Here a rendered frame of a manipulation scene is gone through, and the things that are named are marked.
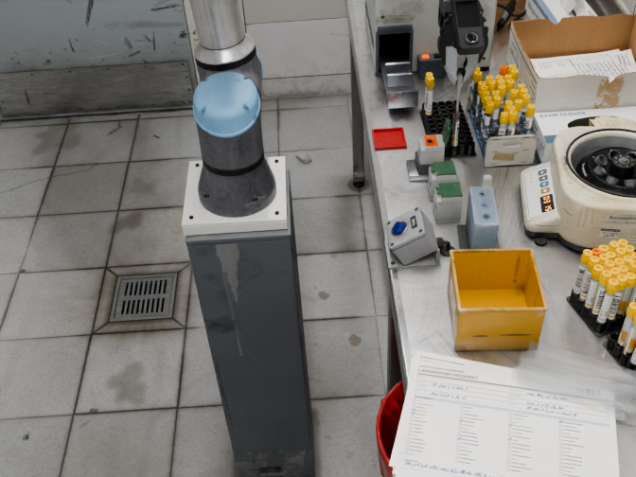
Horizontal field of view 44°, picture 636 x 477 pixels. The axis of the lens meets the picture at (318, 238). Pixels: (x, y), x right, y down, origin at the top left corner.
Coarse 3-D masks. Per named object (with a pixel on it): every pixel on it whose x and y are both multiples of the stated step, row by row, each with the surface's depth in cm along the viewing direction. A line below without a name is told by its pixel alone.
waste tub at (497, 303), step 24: (456, 264) 129; (480, 264) 129; (504, 264) 129; (528, 264) 128; (456, 288) 121; (480, 288) 133; (504, 288) 133; (528, 288) 128; (456, 312) 121; (480, 312) 118; (504, 312) 118; (528, 312) 118; (456, 336) 122; (480, 336) 122; (504, 336) 122; (528, 336) 121
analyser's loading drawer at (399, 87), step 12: (384, 60) 184; (396, 60) 183; (384, 72) 180; (396, 72) 178; (408, 72) 177; (384, 84) 176; (396, 84) 175; (408, 84) 175; (396, 96) 170; (408, 96) 170
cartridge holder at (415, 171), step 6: (408, 162) 159; (414, 162) 159; (408, 168) 157; (414, 168) 157; (420, 168) 155; (426, 168) 155; (408, 174) 157; (414, 174) 156; (420, 174) 156; (426, 174) 156; (414, 180) 156
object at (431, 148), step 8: (424, 136) 154; (432, 136) 154; (440, 136) 154; (424, 144) 153; (432, 144) 152; (440, 144) 152; (424, 152) 153; (432, 152) 153; (440, 152) 153; (424, 160) 154; (432, 160) 154; (440, 160) 154
